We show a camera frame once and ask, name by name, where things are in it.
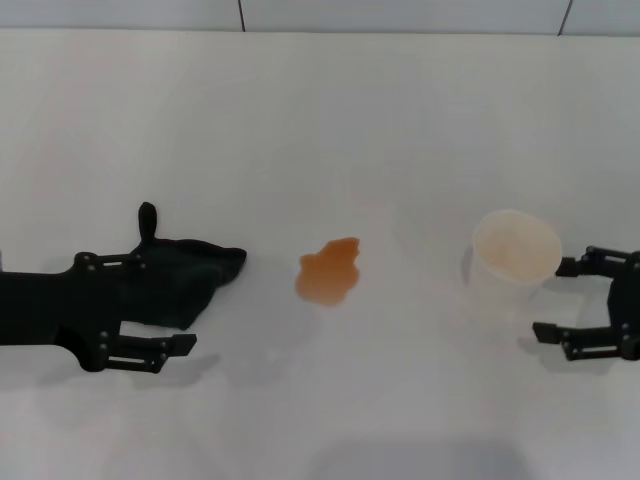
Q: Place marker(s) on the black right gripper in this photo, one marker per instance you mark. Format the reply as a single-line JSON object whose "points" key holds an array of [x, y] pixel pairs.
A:
{"points": [[627, 305]]}

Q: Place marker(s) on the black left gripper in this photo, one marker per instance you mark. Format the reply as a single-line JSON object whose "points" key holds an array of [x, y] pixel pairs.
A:
{"points": [[50, 310]]}

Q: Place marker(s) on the dark cloth rag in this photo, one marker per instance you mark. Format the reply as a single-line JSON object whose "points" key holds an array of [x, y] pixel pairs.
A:
{"points": [[190, 285]]}

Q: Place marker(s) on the white plastic cup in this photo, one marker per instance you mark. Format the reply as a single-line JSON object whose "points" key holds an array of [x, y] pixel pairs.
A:
{"points": [[515, 250]]}

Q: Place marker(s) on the orange-brown liquid stain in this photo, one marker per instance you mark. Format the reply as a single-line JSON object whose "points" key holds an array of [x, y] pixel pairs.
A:
{"points": [[327, 275]]}

